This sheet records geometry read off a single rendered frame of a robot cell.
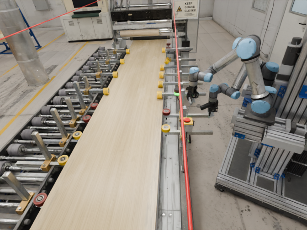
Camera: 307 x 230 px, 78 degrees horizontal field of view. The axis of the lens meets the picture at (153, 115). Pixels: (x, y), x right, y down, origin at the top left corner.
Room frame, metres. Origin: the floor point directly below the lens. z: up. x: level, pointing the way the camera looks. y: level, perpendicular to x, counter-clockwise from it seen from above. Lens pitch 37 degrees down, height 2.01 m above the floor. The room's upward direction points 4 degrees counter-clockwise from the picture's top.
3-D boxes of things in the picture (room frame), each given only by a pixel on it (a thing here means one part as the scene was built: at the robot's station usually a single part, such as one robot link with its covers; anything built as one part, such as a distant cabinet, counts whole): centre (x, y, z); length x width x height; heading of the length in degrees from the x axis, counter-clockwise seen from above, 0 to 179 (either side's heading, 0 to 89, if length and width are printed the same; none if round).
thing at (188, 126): (0.96, -0.22, 1.18); 0.07 x 0.07 x 0.08; 83
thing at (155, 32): (4.12, -0.04, 1.05); 1.43 x 0.12 x 0.12; 83
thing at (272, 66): (1.65, -1.14, 1.21); 0.13 x 0.12 x 0.14; 29
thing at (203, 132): (1.26, -0.30, 0.84); 0.43 x 0.03 x 0.04; 83
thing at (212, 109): (1.48, -0.57, 0.96); 0.09 x 0.08 x 0.12; 83
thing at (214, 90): (1.48, -0.56, 1.12); 0.09 x 0.08 x 0.11; 119
